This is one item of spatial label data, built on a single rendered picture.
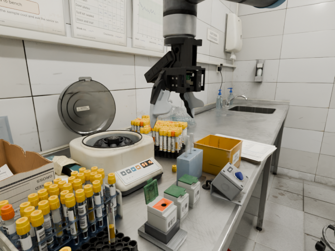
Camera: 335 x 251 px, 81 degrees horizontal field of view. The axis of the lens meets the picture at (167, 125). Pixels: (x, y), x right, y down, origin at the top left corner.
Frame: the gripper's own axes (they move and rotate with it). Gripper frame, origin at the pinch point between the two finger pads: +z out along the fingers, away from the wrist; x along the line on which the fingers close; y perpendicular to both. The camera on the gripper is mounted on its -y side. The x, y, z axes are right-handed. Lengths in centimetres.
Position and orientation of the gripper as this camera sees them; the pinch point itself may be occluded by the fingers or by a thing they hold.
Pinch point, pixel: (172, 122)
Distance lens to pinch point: 51.7
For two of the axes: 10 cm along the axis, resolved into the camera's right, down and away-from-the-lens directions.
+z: 0.0, 9.6, 2.7
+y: 6.9, 1.9, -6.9
